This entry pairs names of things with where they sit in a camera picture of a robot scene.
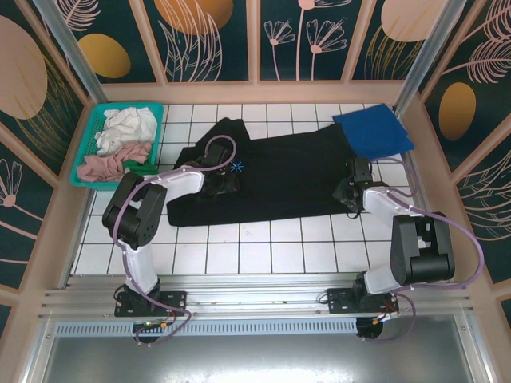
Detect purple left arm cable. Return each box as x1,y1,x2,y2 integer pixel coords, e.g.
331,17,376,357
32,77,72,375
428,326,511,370
111,135,240,348

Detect black t-shirt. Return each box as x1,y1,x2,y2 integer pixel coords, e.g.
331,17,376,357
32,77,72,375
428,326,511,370
165,116,360,228

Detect teal plastic basket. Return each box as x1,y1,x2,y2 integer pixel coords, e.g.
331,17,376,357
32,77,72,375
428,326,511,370
69,101,164,192

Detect pink crumpled t-shirt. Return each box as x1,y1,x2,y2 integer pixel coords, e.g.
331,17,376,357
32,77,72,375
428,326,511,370
76,142,153,184

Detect aluminium corner post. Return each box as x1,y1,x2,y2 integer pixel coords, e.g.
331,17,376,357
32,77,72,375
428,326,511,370
31,0,107,103
393,0,468,116

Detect blue folded t-shirt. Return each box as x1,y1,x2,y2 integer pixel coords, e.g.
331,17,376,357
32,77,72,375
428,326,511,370
332,103,415,161

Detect white crumpled t-shirt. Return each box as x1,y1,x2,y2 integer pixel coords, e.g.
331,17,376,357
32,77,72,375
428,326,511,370
95,106,157,157

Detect grey slotted cable duct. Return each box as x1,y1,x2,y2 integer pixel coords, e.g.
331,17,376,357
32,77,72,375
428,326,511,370
55,318,358,337

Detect green crumpled t-shirt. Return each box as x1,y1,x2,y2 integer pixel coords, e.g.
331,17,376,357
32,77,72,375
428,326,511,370
121,159,159,177

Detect grey metal sheet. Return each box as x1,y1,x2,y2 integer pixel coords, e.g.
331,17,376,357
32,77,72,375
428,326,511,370
23,333,492,383

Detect red and yellow connector wires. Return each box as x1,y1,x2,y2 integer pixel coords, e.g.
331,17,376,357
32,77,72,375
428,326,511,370
361,305,400,330
133,306,184,334

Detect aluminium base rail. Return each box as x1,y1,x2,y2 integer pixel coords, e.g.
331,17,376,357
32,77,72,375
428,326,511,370
38,273,476,320

